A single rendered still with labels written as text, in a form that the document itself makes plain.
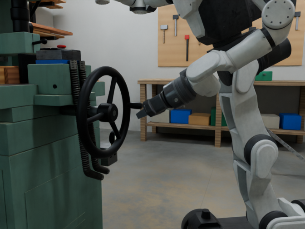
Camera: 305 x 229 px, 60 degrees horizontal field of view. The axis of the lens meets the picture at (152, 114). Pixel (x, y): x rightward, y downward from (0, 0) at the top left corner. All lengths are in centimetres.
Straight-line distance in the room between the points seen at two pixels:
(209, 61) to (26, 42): 61
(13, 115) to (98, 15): 397
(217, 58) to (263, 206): 72
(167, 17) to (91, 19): 130
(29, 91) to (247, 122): 80
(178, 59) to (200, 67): 331
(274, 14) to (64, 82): 60
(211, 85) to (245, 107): 29
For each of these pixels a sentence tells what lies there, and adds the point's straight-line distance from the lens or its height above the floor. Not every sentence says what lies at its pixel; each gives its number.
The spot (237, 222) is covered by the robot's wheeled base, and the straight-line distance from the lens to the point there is 155.
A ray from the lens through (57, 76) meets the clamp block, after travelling 82.
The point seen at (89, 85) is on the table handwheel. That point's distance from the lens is 74.
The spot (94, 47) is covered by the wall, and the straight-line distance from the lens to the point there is 465.
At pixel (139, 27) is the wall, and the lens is 435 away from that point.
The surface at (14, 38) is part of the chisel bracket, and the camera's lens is 104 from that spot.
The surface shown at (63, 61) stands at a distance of 82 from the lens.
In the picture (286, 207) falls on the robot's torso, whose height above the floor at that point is 32.
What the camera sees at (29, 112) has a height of 82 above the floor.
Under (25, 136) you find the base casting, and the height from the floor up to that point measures 75.
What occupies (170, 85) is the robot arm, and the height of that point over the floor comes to 89.
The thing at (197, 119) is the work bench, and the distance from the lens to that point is 363.
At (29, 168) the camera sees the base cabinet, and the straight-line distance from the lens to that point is 88.
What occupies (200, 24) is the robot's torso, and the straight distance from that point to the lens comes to 104.
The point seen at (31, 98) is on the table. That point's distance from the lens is 85.
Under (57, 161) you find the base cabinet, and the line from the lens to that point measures 96.
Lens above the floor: 93
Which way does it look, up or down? 9 degrees down
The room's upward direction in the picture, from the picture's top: straight up
